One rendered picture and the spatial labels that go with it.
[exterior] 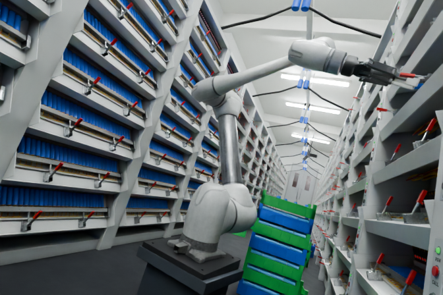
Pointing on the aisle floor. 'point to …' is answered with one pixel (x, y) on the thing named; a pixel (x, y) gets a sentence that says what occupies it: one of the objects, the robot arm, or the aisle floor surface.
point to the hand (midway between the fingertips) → (405, 81)
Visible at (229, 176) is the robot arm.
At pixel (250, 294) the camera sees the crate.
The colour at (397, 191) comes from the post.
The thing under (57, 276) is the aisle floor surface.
